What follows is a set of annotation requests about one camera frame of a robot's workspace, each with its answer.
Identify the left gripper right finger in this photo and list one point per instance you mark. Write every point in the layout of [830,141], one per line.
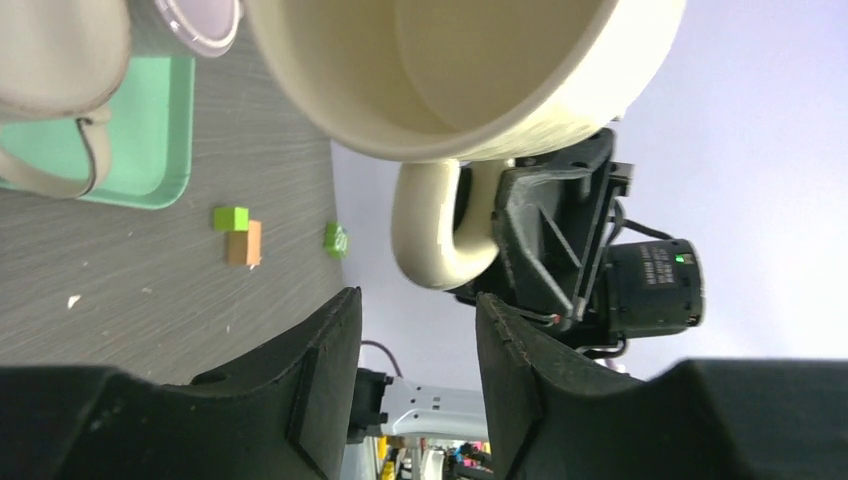
[554,414]

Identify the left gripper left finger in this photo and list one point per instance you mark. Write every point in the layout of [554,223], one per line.
[280,411]

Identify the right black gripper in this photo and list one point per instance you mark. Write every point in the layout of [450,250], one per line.
[573,265]

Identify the cream plain mug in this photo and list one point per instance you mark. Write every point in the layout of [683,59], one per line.
[454,92]

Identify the cream floral mug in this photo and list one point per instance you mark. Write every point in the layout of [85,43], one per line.
[63,60]

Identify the lilac mug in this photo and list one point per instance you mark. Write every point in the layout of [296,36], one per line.
[200,28]

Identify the wooden block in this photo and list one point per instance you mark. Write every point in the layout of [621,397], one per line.
[244,247]

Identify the green cube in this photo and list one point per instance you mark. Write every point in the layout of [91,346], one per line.
[230,219]

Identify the green floral tray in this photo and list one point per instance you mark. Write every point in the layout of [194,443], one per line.
[151,133]

